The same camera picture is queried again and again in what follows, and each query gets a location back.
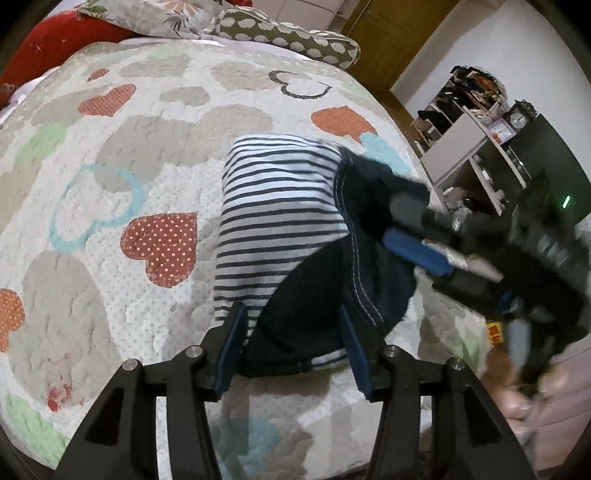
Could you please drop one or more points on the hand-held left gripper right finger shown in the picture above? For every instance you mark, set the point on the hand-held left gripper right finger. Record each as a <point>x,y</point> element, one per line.
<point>355,360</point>

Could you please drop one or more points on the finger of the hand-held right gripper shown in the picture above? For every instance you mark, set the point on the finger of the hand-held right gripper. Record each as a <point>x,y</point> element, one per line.
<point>415,249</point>
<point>415,205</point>

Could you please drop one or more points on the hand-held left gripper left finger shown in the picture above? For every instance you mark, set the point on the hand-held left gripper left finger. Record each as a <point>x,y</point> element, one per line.
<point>228,341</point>

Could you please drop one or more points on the navy striped pants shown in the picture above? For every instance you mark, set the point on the navy striped pants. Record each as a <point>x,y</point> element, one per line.
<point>286,221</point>

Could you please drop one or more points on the person's right hand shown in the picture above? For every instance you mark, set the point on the person's right hand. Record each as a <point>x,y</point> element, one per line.
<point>517,401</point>

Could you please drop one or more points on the cluttered shelf unit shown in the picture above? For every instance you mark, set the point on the cluttered shelf unit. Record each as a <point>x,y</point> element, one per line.
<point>457,138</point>

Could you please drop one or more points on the black television screen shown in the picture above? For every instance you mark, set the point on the black television screen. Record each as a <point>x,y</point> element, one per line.
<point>549,147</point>

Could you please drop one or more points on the dark table clock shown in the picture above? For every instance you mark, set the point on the dark table clock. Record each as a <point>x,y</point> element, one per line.
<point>519,119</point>

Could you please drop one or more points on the wooden door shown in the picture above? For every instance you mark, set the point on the wooden door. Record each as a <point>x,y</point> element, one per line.
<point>397,37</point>

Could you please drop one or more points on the heart patterned quilt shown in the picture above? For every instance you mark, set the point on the heart patterned quilt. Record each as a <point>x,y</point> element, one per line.
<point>138,152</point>

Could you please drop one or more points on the olive patterned bolster pillow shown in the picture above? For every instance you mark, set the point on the olive patterned bolster pillow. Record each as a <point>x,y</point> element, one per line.
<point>286,37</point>

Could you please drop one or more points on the floral pillow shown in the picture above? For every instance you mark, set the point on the floral pillow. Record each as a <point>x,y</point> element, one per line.
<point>147,14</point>

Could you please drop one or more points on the red happy pillow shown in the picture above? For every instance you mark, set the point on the red happy pillow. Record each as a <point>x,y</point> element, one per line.
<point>41,41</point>

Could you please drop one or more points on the pink photo frame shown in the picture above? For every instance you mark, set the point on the pink photo frame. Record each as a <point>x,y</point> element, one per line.
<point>502,129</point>

